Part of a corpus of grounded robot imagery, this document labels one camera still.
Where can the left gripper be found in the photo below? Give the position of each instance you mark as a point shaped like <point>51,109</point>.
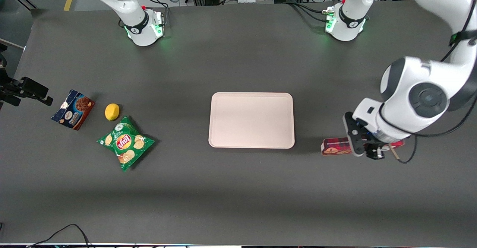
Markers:
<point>373,146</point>

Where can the red tartan cookie box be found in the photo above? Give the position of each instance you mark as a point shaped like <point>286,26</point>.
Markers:
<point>333,146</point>

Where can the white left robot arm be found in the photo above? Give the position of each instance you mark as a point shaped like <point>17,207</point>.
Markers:
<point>428,80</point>

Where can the beige plastic tray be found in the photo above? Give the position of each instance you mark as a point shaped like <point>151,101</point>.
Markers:
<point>251,120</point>

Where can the blue brown chocolate cookie box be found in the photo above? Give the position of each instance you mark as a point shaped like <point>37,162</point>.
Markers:
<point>73,109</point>

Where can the white power strip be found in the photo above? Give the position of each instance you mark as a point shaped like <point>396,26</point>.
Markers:
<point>247,0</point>

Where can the green chips bag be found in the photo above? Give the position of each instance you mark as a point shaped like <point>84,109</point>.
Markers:
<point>126,143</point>

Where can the yellow lemon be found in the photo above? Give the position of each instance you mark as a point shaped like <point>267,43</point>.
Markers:
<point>112,112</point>

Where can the black camera on mount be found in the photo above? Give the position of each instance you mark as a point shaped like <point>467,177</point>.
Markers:
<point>31,88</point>

